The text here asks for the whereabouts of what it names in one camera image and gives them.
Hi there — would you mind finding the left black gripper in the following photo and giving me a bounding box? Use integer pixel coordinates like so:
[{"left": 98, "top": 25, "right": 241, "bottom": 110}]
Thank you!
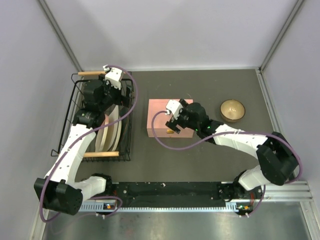
[{"left": 98, "top": 74, "right": 134, "bottom": 111}]

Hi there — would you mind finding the pink jewelry box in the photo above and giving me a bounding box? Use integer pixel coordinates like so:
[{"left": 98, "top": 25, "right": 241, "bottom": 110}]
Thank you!
[{"left": 146, "top": 99, "right": 194, "bottom": 138}]

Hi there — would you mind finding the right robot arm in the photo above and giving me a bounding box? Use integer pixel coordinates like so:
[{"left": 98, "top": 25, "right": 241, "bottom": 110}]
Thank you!
[{"left": 165, "top": 99, "right": 299, "bottom": 198}]

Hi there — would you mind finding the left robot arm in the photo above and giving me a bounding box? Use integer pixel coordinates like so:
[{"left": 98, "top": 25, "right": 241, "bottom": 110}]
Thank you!
[{"left": 34, "top": 79, "right": 133, "bottom": 216}]

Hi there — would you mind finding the cream dark rimmed plate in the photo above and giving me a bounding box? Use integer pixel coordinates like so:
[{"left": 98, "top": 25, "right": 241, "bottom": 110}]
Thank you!
[{"left": 103, "top": 105, "right": 122, "bottom": 152}]

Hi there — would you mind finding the dark teal plate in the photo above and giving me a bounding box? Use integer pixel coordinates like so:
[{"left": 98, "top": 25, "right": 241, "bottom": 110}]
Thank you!
[{"left": 119, "top": 107, "right": 130, "bottom": 145}]

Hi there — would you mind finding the brown ceramic bowl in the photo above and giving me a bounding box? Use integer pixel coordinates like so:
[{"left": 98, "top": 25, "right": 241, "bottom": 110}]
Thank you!
[{"left": 219, "top": 99, "right": 246, "bottom": 123}]

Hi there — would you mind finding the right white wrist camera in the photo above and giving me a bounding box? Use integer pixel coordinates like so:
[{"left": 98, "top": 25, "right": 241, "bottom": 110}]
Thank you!
[{"left": 165, "top": 99, "right": 183, "bottom": 120}]

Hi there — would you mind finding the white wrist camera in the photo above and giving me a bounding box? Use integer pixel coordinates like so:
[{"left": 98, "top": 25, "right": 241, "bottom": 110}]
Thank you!
[
  {"left": 165, "top": 99, "right": 183, "bottom": 120},
  {"left": 102, "top": 65, "right": 124, "bottom": 90}
]

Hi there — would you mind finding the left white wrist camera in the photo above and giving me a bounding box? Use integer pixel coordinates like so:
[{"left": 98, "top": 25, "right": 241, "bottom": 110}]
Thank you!
[{"left": 102, "top": 65, "right": 124, "bottom": 90}]

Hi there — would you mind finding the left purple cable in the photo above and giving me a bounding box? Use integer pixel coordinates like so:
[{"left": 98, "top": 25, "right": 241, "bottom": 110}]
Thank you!
[{"left": 39, "top": 64, "right": 138, "bottom": 223}]

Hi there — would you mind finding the black wire basket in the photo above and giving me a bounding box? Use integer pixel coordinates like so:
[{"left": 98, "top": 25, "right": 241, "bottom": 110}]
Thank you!
[{"left": 50, "top": 72, "right": 136, "bottom": 162}]

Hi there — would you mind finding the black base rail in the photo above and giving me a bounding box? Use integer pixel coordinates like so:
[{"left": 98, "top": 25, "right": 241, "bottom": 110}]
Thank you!
[{"left": 84, "top": 180, "right": 263, "bottom": 207}]

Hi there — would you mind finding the grey slotted cable duct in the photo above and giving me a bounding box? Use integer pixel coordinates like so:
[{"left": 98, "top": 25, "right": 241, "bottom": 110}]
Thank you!
[{"left": 79, "top": 200, "right": 253, "bottom": 215}]

